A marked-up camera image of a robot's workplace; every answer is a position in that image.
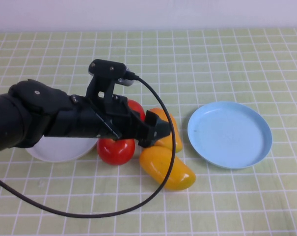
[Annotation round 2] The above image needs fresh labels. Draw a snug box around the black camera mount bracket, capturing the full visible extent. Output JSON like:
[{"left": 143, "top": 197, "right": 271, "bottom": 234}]
[{"left": 85, "top": 73, "right": 121, "bottom": 116}]

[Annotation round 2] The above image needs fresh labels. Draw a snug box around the light blue round plate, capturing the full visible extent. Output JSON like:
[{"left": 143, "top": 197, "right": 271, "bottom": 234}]
[{"left": 187, "top": 101, "right": 273, "bottom": 170}]

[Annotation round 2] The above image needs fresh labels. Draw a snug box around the yellow mango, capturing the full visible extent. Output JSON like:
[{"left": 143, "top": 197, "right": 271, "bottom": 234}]
[{"left": 139, "top": 146, "right": 196, "bottom": 191}]

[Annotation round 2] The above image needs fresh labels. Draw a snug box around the white round plate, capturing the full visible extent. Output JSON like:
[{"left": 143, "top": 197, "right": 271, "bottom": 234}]
[{"left": 25, "top": 135, "right": 99, "bottom": 163}]

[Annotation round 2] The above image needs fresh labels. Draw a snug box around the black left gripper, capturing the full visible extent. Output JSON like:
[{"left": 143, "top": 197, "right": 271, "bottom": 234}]
[{"left": 44, "top": 94, "right": 171, "bottom": 148}]

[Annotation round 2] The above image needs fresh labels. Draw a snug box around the green checked tablecloth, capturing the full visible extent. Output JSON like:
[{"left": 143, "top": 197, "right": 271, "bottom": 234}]
[{"left": 0, "top": 27, "right": 297, "bottom": 236}]

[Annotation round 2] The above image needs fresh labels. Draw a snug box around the red apple with long stem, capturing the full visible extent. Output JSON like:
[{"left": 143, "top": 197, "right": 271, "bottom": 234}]
[{"left": 127, "top": 99, "right": 146, "bottom": 121}]

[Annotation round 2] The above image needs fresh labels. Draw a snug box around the black camera cable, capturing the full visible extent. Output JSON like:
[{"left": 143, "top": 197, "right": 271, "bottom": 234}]
[{"left": 0, "top": 71, "right": 176, "bottom": 219}]

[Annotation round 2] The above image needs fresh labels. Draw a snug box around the red apple with short stem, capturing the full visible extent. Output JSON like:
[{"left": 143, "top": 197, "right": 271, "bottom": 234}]
[{"left": 97, "top": 137, "right": 136, "bottom": 166}]

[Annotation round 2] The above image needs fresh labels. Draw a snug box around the mango with orange top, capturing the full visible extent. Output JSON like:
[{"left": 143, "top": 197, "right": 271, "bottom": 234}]
[{"left": 149, "top": 108, "right": 183, "bottom": 154}]

